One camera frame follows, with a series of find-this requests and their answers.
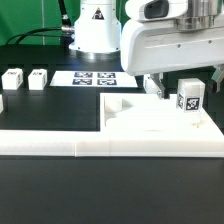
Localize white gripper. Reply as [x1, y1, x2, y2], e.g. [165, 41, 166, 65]
[121, 16, 224, 99]

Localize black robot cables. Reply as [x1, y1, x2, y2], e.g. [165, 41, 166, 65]
[4, 0, 76, 46]

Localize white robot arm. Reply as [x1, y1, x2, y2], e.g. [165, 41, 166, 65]
[70, 0, 224, 92]

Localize white sheet with markers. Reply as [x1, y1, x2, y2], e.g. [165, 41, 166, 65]
[50, 71, 137, 88]

